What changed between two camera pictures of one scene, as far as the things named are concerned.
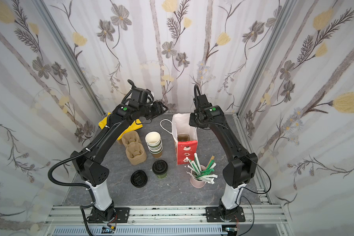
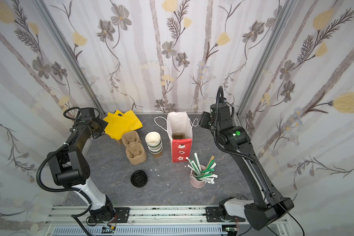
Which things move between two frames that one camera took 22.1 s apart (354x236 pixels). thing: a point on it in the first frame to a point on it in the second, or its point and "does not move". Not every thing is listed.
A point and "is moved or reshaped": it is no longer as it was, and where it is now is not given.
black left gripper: x=160 y=107 to x=97 y=128
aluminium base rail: x=259 y=221 does not move
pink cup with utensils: x=200 y=174 does not move
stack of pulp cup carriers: x=135 y=153 does not move
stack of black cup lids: x=138 y=179 does not move
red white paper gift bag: x=185 y=135 is moved or reshaped
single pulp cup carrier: x=183 y=137 is moved or reshaped
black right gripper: x=193 y=120 to x=205 y=119
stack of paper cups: x=154 y=143 does not move
